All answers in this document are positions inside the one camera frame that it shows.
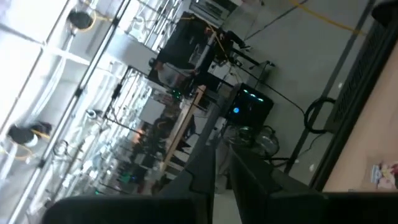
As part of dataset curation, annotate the black computer with blue lights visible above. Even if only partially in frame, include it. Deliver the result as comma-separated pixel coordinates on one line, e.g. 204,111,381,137
224,82,275,129

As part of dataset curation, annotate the coiled black cable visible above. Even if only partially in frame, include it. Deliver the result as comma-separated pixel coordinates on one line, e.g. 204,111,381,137
303,96,337,135

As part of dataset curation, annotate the wooden background table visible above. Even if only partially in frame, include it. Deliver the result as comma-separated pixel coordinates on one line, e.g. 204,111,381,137
161,85,208,172

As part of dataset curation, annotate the black ceiling cable reel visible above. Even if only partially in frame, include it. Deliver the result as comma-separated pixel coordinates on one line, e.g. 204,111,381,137
67,8,95,32
6,120,53,147

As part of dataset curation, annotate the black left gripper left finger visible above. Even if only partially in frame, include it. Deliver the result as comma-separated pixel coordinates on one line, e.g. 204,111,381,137
160,144,218,224

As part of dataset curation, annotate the long yellow cable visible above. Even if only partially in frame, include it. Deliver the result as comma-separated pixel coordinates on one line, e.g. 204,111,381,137
287,0,366,35

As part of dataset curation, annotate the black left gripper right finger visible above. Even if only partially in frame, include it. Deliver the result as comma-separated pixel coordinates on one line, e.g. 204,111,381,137
229,146,325,224

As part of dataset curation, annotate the cream tea sachet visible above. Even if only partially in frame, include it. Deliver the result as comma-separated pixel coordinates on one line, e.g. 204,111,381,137
371,161,398,191

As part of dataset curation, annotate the black floor fan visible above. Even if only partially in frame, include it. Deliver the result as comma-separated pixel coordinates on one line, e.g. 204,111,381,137
222,124,280,161

